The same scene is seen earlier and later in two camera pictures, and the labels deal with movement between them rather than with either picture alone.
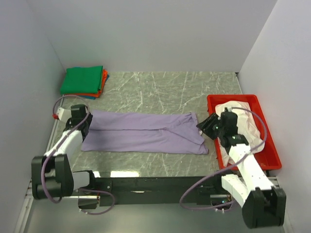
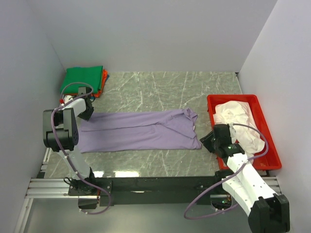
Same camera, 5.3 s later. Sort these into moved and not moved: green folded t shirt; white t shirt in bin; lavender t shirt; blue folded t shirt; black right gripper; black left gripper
Moved: lavender t shirt; black right gripper; black left gripper
Not moved: blue folded t shirt; white t shirt in bin; green folded t shirt
